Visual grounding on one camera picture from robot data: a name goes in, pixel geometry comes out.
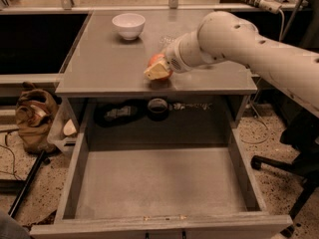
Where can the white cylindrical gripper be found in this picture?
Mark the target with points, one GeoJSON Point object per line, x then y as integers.
{"type": "Point", "coordinates": [174, 57]}

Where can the red apple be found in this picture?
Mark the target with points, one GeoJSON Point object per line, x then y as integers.
{"type": "Point", "coordinates": [153, 59]}

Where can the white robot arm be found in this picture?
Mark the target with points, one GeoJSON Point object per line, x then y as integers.
{"type": "Point", "coordinates": [221, 36]}

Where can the dark round roll under counter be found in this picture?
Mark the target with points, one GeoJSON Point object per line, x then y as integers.
{"type": "Point", "coordinates": [157, 109]}

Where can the grey cabinet counter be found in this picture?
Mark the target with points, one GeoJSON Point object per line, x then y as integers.
{"type": "Point", "coordinates": [104, 64]}

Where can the grey open top drawer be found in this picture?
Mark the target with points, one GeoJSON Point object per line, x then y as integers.
{"type": "Point", "coordinates": [186, 177]}

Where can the clear plastic water bottle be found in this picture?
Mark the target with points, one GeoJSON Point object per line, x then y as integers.
{"type": "Point", "coordinates": [164, 41]}

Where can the white ceramic bowl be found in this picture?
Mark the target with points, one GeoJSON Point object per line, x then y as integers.
{"type": "Point", "coordinates": [129, 25]}

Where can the clear plastic bin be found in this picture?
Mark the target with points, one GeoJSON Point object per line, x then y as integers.
{"type": "Point", "coordinates": [64, 130]}

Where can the brown backpack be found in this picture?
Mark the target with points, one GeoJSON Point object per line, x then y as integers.
{"type": "Point", "coordinates": [35, 112]}

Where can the black pole on floor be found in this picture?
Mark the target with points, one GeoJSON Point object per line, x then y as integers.
{"type": "Point", "coordinates": [41, 158]}

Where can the black office chair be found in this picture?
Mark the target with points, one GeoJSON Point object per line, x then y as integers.
{"type": "Point", "coordinates": [302, 134]}

